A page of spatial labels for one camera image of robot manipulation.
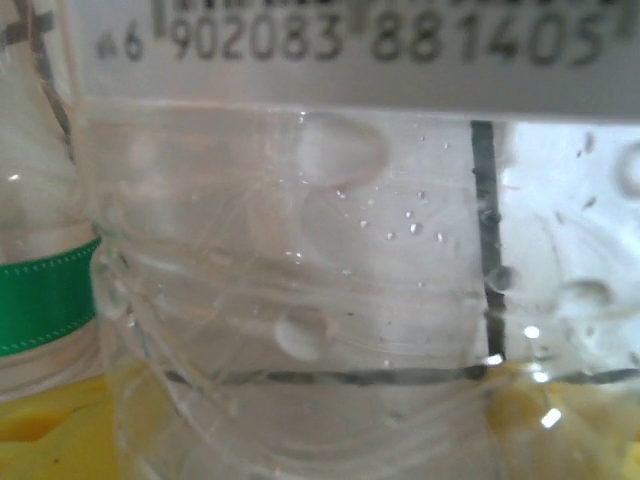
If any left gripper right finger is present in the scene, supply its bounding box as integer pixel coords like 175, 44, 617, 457
484, 362, 640, 480

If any clear water bottle white label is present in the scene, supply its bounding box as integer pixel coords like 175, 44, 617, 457
74, 0, 640, 480

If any tea bottle green cap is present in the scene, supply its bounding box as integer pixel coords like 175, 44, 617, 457
0, 0, 106, 401

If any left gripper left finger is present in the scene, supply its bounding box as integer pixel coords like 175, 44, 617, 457
0, 369, 129, 480

